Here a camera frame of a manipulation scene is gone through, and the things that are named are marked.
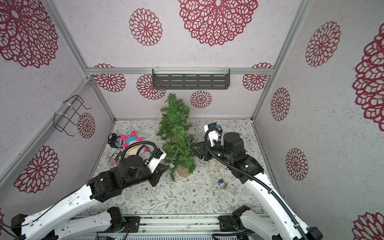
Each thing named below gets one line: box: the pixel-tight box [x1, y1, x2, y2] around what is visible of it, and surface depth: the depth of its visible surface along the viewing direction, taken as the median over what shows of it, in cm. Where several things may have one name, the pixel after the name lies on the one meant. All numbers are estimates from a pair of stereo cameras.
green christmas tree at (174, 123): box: [156, 93, 192, 142], surface depth 89 cm
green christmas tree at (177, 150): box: [162, 132, 198, 182], surface depth 70 cm
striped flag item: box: [108, 150, 123, 164], surface depth 97 cm
